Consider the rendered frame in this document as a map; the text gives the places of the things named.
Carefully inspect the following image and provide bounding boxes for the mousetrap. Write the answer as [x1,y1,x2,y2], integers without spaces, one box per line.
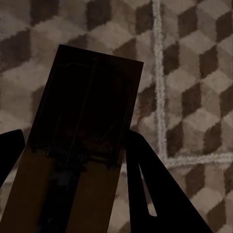
[0,44,144,233]

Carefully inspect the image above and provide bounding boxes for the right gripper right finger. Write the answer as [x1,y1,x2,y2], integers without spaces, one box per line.
[125,129,213,233]

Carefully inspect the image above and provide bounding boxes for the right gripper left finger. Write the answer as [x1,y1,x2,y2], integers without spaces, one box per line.
[0,129,25,186]

